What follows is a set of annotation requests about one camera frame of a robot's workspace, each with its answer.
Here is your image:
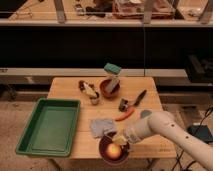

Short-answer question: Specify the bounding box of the orange ball in bowl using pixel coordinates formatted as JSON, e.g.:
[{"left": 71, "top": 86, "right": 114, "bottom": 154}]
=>
[{"left": 106, "top": 143, "right": 121, "bottom": 159}]

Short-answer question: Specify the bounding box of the black box on floor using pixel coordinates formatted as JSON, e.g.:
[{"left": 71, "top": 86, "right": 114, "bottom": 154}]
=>
[{"left": 187, "top": 125, "right": 213, "bottom": 144}]

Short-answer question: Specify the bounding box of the orange carrot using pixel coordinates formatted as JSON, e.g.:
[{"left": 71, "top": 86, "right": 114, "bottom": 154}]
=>
[{"left": 115, "top": 107, "right": 135, "bottom": 121}]

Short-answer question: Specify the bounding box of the green plastic tray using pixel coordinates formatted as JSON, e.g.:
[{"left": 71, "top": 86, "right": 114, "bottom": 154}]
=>
[{"left": 16, "top": 98, "right": 80, "bottom": 157}]

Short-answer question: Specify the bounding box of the teal topped sponge block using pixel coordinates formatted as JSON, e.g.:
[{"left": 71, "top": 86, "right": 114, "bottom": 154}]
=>
[{"left": 103, "top": 62, "right": 122, "bottom": 94}]

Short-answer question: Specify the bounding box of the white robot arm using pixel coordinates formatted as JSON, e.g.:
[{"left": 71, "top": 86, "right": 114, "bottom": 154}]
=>
[{"left": 112, "top": 111, "right": 213, "bottom": 171}]

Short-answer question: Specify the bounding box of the grey folded cloth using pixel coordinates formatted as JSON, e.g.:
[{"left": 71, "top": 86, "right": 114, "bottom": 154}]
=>
[{"left": 90, "top": 118, "right": 117, "bottom": 138}]

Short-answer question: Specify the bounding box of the wooden table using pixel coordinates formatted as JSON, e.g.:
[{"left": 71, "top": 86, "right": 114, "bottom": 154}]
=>
[{"left": 47, "top": 76, "right": 177, "bottom": 160}]

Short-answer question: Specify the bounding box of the brown bowl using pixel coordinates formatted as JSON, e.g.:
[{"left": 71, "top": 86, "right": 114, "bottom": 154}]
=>
[{"left": 100, "top": 79, "right": 120, "bottom": 98}]

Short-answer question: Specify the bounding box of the blue grey round lid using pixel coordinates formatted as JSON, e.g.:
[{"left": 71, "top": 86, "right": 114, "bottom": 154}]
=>
[{"left": 140, "top": 110, "right": 151, "bottom": 118}]

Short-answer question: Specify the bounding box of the brown yellow toy animal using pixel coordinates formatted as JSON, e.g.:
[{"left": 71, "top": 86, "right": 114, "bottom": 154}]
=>
[{"left": 79, "top": 80, "right": 97, "bottom": 98}]

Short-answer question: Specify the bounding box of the small metal cup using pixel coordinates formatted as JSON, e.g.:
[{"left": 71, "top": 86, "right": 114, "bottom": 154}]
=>
[{"left": 90, "top": 97, "right": 100, "bottom": 105}]

